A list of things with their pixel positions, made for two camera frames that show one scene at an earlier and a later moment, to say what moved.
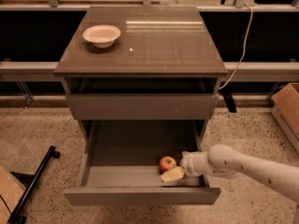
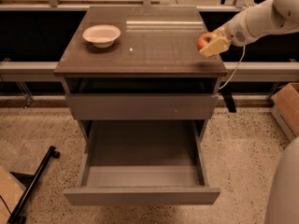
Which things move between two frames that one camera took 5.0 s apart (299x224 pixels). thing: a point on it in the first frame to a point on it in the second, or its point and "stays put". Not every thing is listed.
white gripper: (188, 164) to (236, 32)
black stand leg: (16, 217) stays put
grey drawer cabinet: (149, 96) stays put
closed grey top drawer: (138, 106) stays put
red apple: (166, 163) to (205, 39)
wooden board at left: (11, 191) stays put
